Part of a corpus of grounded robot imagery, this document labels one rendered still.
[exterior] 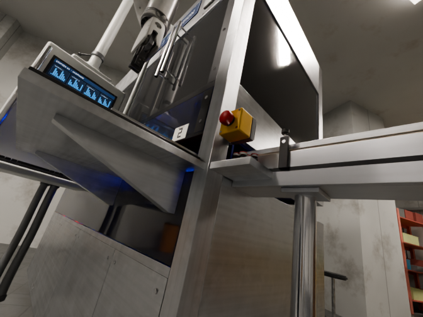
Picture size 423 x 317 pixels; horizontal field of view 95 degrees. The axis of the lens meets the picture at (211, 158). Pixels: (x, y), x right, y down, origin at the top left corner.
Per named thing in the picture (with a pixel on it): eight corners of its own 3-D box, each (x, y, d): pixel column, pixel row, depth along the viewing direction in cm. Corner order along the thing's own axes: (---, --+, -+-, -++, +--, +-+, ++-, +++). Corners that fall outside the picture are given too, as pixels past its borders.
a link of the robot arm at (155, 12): (174, 24, 61) (172, 30, 60) (160, 39, 67) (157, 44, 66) (152, 0, 56) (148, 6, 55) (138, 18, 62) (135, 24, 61)
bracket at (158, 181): (169, 213, 58) (179, 172, 62) (174, 214, 55) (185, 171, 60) (20, 175, 36) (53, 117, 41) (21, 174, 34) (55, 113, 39)
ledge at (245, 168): (239, 183, 62) (240, 178, 62) (278, 182, 52) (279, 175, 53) (209, 168, 53) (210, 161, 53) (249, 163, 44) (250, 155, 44)
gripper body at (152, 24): (172, 26, 60) (162, 52, 56) (155, 43, 67) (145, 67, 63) (152, 4, 55) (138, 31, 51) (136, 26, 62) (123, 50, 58)
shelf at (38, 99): (128, 184, 108) (129, 180, 109) (222, 178, 59) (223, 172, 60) (15, 148, 78) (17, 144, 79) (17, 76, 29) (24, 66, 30)
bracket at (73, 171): (110, 205, 92) (120, 178, 97) (112, 205, 90) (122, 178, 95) (17, 183, 71) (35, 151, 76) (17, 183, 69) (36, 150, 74)
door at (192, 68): (157, 114, 101) (184, 36, 122) (218, 82, 71) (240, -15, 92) (156, 114, 100) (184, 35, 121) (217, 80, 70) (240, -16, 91)
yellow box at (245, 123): (233, 145, 59) (236, 125, 62) (253, 141, 54) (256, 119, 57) (217, 134, 55) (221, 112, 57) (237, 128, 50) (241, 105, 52)
